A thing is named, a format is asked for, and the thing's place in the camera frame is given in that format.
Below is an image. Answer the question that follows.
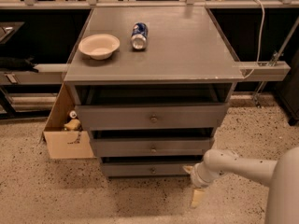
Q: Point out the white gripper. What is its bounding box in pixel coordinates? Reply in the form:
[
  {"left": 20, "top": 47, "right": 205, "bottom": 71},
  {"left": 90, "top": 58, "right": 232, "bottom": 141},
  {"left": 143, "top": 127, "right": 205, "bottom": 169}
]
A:
[{"left": 183, "top": 162, "right": 215, "bottom": 208}]

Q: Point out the grey bottom drawer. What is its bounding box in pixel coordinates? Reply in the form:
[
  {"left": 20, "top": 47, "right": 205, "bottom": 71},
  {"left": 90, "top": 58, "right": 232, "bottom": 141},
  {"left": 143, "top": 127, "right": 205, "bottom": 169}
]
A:
[{"left": 100, "top": 161, "right": 197, "bottom": 177}]

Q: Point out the grey drawer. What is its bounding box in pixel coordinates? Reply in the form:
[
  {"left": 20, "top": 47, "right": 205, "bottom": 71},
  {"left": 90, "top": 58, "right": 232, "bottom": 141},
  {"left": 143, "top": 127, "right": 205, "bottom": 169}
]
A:
[
  {"left": 75, "top": 104, "right": 228, "bottom": 131},
  {"left": 91, "top": 138, "right": 214, "bottom": 157},
  {"left": 100, "top": 161, "right": 197, "bottom": 177}
]

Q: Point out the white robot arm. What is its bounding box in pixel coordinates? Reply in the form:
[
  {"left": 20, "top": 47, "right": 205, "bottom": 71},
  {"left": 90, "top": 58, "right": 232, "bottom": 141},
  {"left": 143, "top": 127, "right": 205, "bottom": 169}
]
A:
[{"left": 183, "top": 147, "right": 299, "bottom": 224}]

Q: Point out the grey top drawer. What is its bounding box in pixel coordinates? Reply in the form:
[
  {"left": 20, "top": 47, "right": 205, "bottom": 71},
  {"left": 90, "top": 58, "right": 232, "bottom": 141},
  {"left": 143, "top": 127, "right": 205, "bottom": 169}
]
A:
[{"left": 75, "top": 104, "right": 228, "bottom": 131}]

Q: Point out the grey middle drawer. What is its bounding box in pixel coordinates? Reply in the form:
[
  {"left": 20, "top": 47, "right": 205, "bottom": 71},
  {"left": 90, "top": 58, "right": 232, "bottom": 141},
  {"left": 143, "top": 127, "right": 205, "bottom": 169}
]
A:
[{"left": 91, "top": 138, "right": 214, "bottom": 157}]

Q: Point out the grey drawer cabinet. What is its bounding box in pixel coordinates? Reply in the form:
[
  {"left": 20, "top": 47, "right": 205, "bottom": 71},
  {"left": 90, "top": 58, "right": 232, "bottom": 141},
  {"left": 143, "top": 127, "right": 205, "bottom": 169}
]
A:
[{"left": 64, "top": 7, "right": 242, "bottom": 164}]

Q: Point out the open cardboard box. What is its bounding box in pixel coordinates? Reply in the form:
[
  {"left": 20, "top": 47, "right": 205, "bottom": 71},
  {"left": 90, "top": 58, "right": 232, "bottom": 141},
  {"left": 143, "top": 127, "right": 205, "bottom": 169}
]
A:
[{"left": 43, "top": 84, "right": 94, "bottom": 159}]

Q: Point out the yellow object in box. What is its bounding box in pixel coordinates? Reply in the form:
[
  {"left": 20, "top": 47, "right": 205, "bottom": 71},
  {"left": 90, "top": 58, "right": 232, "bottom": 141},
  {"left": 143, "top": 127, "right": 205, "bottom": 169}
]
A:
[{"left": 64, "top": 119, "right": 80, "bottom": 131}]

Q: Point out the white bottle in box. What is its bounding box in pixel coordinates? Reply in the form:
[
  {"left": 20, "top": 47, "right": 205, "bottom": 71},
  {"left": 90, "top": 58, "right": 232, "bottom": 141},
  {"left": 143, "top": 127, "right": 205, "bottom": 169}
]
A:
[{"left": 69, "top": 110, "right": 78, "bottom": 119}]

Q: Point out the blue soda can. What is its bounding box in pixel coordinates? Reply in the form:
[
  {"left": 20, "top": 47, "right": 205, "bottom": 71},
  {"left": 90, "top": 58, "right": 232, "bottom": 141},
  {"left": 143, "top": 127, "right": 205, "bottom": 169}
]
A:
[{"left": 131, "top": 22, "right": 148, "bottom": 50}]

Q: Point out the white paper bowl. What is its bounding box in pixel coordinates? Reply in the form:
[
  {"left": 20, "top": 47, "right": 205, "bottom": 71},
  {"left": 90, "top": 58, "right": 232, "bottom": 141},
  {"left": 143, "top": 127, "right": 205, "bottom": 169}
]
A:
[{"left": 78, "top": 34, "right": 120, "bottom": 60}]

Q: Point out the grey metal rail frame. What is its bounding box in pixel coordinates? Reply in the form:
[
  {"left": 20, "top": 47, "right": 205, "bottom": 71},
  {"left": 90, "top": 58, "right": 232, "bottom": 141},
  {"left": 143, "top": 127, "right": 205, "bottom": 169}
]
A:
[{"left": 0, "top": 0, "right": 298, "bottom": 117}]

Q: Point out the white cable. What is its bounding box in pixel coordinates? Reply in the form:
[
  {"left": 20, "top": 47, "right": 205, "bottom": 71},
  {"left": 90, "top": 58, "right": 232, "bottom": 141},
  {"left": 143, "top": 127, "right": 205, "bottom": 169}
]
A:
[{"left": 242, "top": 0, "right": 266, "bottom": 79}]

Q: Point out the black cloth on rail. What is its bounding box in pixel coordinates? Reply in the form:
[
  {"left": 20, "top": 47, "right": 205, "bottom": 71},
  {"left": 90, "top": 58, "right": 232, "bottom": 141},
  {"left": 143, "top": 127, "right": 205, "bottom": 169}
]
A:
[{"left": 0, "top": 57, "right": 38, "bottom": 73}]

